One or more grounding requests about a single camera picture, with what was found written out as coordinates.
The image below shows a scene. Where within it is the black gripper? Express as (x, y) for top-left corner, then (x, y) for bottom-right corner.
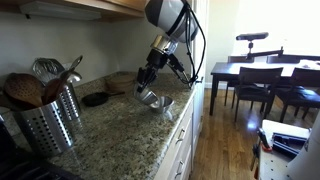
(134, 49), (169, 94)

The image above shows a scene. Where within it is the small steel bowl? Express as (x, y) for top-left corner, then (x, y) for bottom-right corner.
(132, 82), (161, 106)

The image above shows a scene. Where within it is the stack of wooden trivets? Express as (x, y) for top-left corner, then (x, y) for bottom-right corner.
(105, 73), (137, 95)

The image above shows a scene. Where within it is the white pantry door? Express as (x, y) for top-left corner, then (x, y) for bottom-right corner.
(191, 0), (210, 152)

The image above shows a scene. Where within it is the metal ladle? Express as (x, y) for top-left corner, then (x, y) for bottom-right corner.
(65, 55), (84, 84)

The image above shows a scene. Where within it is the small perforated steel utensil holder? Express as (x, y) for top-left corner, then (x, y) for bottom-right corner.
(59, 80), (82, 122)

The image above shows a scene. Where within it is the wooden lower cabinet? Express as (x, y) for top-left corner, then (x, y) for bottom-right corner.
(153, 94), (196, 180)

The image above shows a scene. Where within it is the wooden cabinet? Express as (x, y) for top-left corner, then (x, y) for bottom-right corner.
(0, 0), (148, 22)
(153, 94), (196, 180)

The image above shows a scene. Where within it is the wooden upper cabinet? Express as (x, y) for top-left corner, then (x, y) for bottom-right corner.
(0, 0), (148, 22)

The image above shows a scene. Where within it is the dark wooden dining table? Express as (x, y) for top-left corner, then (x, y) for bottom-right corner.
(209, 59), (320, 117)

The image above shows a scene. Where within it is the dark wooden dining chair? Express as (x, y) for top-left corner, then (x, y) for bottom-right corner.
(266, 54), (302, 65)
(274, 67), (320, 123)
(233, 66), (285, 123)
(223, 55), (250, 107)

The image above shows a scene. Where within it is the dark wooden spoon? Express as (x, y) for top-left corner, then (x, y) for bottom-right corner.
(42, 67), (73, 105)

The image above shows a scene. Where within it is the large perforated steel utensil holder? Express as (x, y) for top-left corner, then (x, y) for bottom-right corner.
(14, 97), (77, 158)

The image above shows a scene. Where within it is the under-cabinet light bar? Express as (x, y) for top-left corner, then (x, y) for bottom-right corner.
(19, 0), (103, 22)

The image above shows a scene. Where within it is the wooden slotted spoon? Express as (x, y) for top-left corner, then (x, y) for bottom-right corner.
(3, 72), (45, 108)

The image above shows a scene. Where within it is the black bar clamp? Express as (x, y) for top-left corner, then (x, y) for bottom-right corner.
(250, 143), (262, 180)

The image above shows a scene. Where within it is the black tool case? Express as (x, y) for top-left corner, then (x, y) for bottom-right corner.
(271, 131), (310, 158)

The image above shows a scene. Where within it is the perforated workbench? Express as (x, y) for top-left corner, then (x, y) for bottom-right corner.
(257, 118), (312, 180)

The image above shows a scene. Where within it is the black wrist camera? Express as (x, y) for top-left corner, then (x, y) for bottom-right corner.
(166, 54), (186, 75)

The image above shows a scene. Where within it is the metal drawer handle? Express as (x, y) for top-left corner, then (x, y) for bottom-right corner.
(174, 160), (186, 180)
(175, 127), (186, 145)

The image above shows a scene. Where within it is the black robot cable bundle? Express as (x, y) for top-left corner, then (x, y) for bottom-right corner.
(179, 1), (208, 90)

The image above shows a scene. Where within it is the black stereo camera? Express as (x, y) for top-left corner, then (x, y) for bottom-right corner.
(235, 31), (270, 42)

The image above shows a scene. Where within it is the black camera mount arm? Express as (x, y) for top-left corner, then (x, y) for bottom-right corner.
(244, 40), (285, 63)

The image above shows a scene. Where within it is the red handled clamp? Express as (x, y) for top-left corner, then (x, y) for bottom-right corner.
(255, 127), (273, 153)

